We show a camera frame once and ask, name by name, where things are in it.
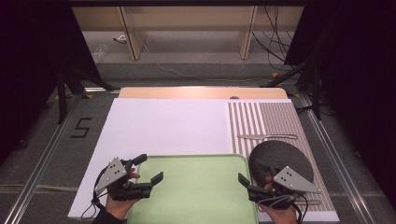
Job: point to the person's left hand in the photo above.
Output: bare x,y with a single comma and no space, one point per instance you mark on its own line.
118,208

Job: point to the small white object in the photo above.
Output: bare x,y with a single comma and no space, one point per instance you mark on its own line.
120,39

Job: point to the green plastic tray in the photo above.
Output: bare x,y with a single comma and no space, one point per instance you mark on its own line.
193,189

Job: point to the beige wooden desk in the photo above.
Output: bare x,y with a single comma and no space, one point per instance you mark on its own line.
186,18

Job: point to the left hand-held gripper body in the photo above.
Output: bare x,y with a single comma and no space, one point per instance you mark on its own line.
113,174

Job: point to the person's right hand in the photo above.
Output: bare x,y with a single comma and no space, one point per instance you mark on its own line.
285,217

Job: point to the black metal stand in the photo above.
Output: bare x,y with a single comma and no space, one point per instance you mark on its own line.
61,99
316,93

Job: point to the black round plate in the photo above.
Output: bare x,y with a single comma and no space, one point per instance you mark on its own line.
280,155

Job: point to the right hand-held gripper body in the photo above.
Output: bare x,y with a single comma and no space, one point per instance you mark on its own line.
292,183

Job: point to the metal floor rail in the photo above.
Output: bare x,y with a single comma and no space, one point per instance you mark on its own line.
343,174
36,174

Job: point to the black curtain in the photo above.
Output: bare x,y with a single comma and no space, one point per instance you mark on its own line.
31,46
358,62

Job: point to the striped placemat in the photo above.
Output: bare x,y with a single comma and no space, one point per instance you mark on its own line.
280,121

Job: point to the clear plastic bag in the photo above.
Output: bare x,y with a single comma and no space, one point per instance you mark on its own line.
100,53

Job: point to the silver metal bar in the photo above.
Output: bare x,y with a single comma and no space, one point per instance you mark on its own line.
102,90

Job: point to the silver table knife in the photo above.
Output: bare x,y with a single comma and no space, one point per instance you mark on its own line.
264,136

